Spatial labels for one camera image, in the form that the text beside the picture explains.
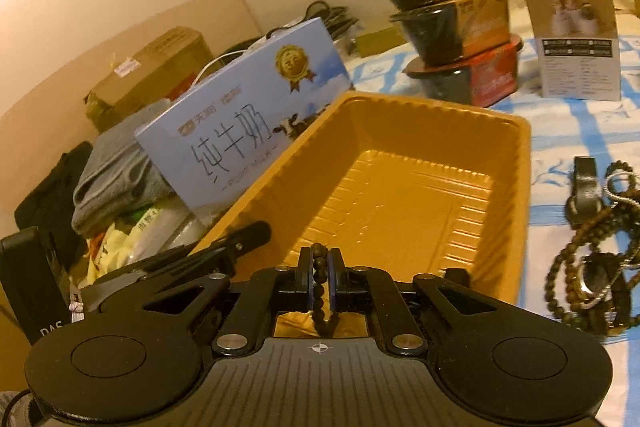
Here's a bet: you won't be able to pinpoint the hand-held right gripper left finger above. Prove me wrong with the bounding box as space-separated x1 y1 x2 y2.
97 248 316 358

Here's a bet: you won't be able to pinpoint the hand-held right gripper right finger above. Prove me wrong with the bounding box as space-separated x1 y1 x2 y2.
330 248 543 358

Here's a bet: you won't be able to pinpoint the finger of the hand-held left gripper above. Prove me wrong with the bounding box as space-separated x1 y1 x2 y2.
117 221 273 280

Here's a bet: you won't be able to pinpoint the dark bead bracelet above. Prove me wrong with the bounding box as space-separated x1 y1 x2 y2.
310 243 335 339

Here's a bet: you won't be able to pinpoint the yellow plastic tray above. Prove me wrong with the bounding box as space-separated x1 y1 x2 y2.
190 91 532 340

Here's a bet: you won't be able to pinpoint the brown bead necklace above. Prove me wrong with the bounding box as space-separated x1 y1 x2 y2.
549 224 608 335

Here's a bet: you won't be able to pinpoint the dark metal ring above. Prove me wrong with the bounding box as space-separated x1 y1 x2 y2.
575 252 626 309

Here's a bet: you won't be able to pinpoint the wide black band bracelet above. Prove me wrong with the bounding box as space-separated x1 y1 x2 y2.
566 156 601 228

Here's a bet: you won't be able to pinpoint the black hair clip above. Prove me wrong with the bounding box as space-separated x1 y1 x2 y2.
607 257 633 334

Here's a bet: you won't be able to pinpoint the thin silver chain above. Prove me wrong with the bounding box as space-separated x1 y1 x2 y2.
606 172 640 210

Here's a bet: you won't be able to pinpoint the black cloth bag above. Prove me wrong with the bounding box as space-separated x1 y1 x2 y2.
15 141 96 258

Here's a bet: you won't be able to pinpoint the cow print milk carton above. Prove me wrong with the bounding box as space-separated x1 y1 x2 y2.
134 18 351 212

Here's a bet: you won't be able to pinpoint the white plastic bag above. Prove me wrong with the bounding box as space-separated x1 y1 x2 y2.
85 201 213 289

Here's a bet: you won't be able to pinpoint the grey folded cloth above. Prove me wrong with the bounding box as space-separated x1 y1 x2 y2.
72 99 177 238

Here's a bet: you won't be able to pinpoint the labelled cardboard box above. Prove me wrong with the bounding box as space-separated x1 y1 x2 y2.
84 26 216 132

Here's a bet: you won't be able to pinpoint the beige board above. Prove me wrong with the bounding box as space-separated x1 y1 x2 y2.
190 0 263 58

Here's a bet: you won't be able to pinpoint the red label rice bowl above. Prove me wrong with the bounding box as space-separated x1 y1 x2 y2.
404 34 523 108

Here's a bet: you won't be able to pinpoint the orange label rice bowl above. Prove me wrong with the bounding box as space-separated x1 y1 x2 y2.
390 0 513 65

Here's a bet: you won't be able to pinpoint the small white product box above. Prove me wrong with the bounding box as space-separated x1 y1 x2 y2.
517 0 622 102

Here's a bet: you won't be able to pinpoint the white cable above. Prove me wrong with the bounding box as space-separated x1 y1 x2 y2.
191 48 247 88

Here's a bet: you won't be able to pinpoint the black cables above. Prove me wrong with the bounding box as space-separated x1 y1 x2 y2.
300 1 362 44

